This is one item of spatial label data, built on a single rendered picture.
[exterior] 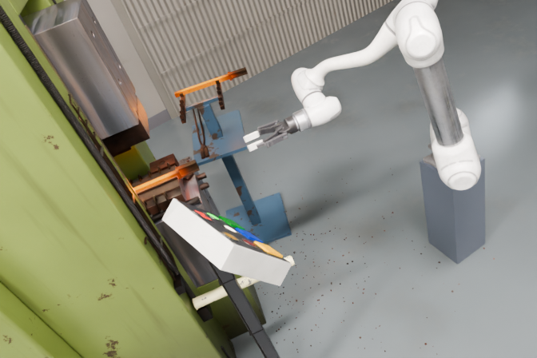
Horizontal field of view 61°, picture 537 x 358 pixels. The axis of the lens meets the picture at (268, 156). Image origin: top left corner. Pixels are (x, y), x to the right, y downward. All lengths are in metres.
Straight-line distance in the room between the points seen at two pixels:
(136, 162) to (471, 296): 1.72
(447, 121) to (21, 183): 1.42
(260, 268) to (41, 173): 0.68
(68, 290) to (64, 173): 0.47
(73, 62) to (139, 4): 2.66
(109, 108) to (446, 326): 1.77
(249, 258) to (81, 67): 0.79
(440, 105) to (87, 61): 1.21
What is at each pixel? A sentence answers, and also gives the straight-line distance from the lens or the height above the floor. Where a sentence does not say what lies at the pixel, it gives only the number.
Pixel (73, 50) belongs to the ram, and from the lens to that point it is 1.54.
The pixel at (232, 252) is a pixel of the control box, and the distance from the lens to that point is 1.27.
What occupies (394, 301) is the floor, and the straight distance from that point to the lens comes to 2.48.
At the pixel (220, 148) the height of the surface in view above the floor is 0.75.
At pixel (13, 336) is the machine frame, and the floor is 1.03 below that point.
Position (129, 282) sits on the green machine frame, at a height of 0.95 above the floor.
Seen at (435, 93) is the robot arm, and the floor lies 1.14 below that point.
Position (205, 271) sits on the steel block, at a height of 0.55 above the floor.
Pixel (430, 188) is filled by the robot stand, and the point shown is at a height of 0.46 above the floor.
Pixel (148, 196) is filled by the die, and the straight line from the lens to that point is 1.95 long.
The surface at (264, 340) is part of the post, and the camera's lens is 1.87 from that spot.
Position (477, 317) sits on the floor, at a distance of 2.43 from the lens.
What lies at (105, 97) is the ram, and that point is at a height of 1.50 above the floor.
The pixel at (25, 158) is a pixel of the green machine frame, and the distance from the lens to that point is 1.41.
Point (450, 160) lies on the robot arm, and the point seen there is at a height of 0.84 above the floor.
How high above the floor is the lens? 2.08
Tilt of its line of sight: 36 degrees down
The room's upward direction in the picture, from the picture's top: 21 degrees counter-clockwise
